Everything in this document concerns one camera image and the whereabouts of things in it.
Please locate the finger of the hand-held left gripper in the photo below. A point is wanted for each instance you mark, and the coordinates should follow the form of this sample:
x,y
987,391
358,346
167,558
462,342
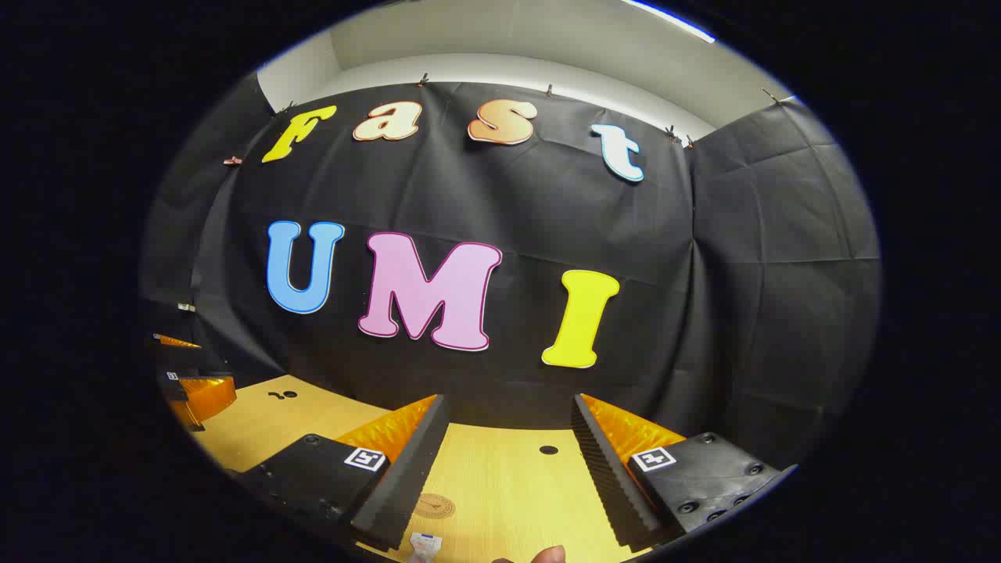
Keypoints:
x,y
176,341
207,395

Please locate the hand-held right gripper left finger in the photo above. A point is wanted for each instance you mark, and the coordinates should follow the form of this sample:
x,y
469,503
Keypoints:
x,y
414,477

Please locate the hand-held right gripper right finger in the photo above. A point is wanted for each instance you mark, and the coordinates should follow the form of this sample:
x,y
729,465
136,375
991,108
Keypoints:
x,y
606,485

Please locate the white toothpaste tube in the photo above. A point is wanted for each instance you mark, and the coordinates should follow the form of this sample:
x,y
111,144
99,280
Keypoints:
x,y
425,546

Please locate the wooden desktop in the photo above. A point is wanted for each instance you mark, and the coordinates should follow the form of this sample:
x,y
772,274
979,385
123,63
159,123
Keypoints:
x,y
500,477

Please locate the black backdrop cloth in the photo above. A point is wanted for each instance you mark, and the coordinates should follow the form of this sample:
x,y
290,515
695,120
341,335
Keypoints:
x,y
508,203

